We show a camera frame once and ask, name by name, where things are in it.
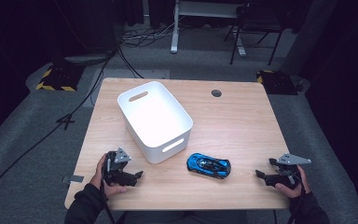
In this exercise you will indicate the person's right hand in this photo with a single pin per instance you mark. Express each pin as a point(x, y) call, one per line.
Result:
point(292, 190)

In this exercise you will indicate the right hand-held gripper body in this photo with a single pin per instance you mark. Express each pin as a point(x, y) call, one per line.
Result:
point(287, 174)

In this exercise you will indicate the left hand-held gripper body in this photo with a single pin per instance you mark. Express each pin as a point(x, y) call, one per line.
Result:
point(115, 172)

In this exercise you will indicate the white plastic bin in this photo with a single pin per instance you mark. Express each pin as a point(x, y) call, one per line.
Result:
point(155, 124)

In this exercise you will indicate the black chair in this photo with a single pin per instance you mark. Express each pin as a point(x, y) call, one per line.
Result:
point(258, 18)

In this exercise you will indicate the grey round stand base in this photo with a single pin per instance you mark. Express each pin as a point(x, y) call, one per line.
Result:
point(87, 59)

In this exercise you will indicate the person's left hand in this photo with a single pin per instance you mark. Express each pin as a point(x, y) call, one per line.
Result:
point(98, 177)

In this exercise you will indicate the grey table grommet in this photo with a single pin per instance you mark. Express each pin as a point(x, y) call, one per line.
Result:
point(216, 93)

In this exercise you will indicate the grey tape piece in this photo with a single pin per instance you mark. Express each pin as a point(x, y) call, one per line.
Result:
point(74, 179)

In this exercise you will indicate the white desk frame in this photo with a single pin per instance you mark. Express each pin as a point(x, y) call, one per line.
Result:
point(174, 34)

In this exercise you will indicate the blue toy car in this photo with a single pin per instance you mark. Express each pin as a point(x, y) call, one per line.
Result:
point(208, 165)

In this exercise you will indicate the yellow-black striped stand base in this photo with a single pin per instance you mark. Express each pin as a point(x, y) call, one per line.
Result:
point(276, 82)
point(59, 79)

